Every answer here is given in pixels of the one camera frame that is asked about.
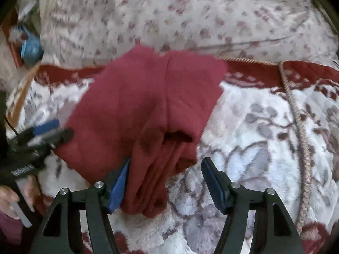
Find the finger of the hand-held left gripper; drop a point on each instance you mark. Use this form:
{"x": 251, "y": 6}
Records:
{"x": 62, "y": 136}
{"x": 47, "y": 127}

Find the dark red garment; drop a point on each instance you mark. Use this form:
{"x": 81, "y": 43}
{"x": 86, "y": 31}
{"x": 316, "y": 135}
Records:
{"x": 137, "y": 98}

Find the blue plastic bag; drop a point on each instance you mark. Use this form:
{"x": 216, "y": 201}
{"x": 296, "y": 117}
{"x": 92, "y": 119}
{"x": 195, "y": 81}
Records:
{"x": 31, "y": 47}

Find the person's left forearm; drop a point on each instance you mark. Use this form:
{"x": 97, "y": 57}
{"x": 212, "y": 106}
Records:
{"x": 8, "y": 230}

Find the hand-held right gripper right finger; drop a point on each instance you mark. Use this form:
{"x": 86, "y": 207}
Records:
{"x": 213, "y": 187}

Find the cream floral bed sheet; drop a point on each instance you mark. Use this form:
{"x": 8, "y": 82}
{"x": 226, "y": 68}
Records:
{"x": 185, "y": 10}

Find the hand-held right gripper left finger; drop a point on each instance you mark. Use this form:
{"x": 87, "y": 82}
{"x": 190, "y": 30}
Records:
{"x": 119, "y": 190}

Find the white floral plush blanket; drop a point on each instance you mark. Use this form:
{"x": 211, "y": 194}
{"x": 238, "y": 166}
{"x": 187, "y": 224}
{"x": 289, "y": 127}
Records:
{"x": 251, "y": 150}

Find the person's left hand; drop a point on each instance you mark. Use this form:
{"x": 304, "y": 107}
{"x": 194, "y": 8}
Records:
{"x": 8, "y": 201}

